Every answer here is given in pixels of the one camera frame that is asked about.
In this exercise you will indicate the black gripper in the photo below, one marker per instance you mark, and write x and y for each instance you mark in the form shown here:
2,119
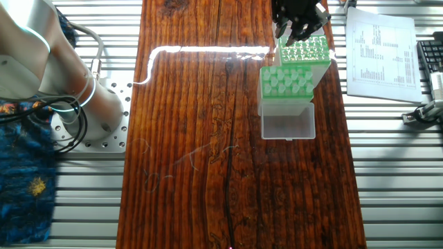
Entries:
297,12

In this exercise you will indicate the clear box with green rack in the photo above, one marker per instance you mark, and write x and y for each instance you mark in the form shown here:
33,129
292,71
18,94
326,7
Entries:
289,122
308,57

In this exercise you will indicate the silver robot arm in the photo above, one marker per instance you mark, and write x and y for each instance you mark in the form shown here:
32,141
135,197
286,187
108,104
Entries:
41,52

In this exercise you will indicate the printed white paper sheet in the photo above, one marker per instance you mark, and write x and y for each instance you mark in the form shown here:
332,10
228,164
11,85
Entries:
380,90

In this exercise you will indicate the black keyboard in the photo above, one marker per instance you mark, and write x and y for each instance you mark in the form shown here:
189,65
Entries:
431,55

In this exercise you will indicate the brown wooden board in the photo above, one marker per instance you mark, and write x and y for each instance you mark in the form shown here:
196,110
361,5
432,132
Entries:
207,173

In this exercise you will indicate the blue starry painted cloth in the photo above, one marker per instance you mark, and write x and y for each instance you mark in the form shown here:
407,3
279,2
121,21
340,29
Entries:
24,193

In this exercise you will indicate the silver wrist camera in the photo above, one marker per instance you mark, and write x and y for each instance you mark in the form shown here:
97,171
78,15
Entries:
323,15

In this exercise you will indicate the silver camera on stand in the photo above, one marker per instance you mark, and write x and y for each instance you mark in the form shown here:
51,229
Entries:
436,84

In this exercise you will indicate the aluminium camera bracket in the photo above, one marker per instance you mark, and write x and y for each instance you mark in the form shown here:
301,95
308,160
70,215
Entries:
432,109

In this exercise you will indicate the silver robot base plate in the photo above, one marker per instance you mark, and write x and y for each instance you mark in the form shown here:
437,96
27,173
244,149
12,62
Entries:
121,141

